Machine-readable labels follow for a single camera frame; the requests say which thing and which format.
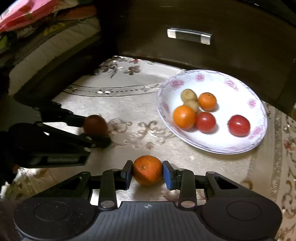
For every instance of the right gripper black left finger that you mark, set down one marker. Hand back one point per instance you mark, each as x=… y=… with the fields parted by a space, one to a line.
x=111 y=181

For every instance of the orange tangerine back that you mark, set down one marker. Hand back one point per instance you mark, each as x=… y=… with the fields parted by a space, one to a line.
x=184 y=117

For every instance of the dark red plum tomato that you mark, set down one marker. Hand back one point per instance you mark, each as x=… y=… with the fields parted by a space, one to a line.
x=96 y=125

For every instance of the orange tangerine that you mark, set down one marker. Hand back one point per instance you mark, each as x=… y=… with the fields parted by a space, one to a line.
x=207 y=101
x=147 y=170
x=184 y=117

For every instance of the white floral porcelain plate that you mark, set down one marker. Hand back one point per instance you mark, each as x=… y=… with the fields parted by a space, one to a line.
x=233 y=98

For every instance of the red tomato with stem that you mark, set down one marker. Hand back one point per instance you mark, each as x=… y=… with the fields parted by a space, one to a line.
x=205 y=122

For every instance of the stacked folded bedding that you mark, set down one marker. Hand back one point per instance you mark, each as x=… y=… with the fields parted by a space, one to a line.
x=25 y=51

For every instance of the orange tangerine front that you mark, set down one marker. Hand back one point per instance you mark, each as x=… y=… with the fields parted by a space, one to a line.
x=207 y=101

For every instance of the pink floral blanket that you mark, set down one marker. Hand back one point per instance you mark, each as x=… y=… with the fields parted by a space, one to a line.
x=23 y=13

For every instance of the silver drawer handle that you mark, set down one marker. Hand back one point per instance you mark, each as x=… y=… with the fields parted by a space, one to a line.
x=189 y=35

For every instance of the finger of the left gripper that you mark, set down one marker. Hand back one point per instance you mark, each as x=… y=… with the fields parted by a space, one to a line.
x=52 y=112
x=81 y=141

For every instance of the floral embroidered beige tablecloth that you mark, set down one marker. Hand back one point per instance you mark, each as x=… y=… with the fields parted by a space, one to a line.
x=123 y=91

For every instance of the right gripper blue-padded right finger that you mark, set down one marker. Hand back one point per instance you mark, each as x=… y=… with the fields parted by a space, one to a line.
x=184 y=181

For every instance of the dark wooden drawer cabinet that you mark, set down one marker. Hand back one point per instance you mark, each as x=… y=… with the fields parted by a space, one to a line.
x=253 y=41

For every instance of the brown longan fruit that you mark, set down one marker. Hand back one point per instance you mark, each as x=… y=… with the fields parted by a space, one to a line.
x=192 y=104
x=188 y=94

